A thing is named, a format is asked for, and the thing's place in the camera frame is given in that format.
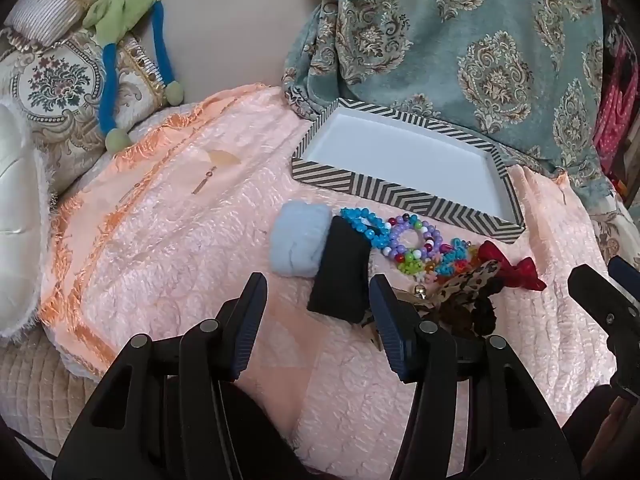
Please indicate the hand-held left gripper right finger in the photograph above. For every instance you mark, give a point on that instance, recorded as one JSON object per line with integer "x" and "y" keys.
{"x": 390, "y": 330}

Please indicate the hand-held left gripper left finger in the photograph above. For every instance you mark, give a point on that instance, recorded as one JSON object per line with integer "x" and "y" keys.
{"x": 247, "y": 330}

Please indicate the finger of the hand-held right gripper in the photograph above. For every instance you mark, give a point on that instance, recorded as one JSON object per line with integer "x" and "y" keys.
{"x": 627, "y": 277}
{"x": 600, "y": 300}

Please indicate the leopard bow brown scrunchie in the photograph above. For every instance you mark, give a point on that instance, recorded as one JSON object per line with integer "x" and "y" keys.
{"x": 465, "y": 295}

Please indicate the red bow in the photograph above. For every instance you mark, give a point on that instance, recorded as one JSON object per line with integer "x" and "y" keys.
{"x": 510, "y": 265}

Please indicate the light blue fluffy scrunchie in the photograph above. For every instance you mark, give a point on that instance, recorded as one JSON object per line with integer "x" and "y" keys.
{"x": 300, "y": 240}

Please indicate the striped shallow box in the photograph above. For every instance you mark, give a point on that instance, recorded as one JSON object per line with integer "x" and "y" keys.
{"x": 400, "y": 155}

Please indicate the patterned hair clip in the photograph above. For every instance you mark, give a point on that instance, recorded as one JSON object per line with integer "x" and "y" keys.
{"x": 374, "y": 332}

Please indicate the pink textured bedspread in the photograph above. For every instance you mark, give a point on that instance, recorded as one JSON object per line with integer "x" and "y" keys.
{"x": 175, "y": 240}

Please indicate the red floral cloth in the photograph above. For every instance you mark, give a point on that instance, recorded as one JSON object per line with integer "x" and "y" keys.
{"x": 617, "y": 105}

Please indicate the beige quilted mat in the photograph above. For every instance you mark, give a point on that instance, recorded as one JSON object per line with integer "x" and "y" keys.
{"x": 35, "y": 400}

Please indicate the white fringed satin cushion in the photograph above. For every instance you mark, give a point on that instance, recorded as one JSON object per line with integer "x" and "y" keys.
{"x": 17, "y": 220}

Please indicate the blue damask blanket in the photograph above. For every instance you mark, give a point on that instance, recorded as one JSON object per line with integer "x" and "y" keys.
{"x": 475, "y": 50}

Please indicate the beige headboard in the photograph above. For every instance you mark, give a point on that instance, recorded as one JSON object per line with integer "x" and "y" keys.
{"x": 235, "y": 35}

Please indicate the floral damask pillow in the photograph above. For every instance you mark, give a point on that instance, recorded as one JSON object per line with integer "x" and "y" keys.
{"x": 55, "y": 90}

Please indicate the green and blue plush toy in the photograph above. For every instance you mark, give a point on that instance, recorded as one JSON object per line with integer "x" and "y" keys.
{"x": 120, "y": 15}

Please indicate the white striped bolster pillow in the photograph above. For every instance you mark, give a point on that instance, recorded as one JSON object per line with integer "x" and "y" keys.
{"x": 45, "y": 5}

